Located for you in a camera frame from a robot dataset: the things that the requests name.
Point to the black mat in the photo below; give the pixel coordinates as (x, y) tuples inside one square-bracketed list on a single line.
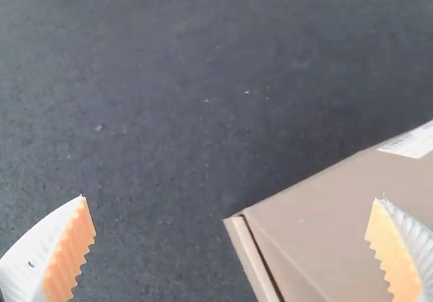
[(169, 95)]

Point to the cardboard box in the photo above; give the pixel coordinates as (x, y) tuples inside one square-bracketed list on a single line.
[(321, 214)]

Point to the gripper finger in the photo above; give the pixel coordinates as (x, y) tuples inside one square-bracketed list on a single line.
[(406, 248), (37, 261)]

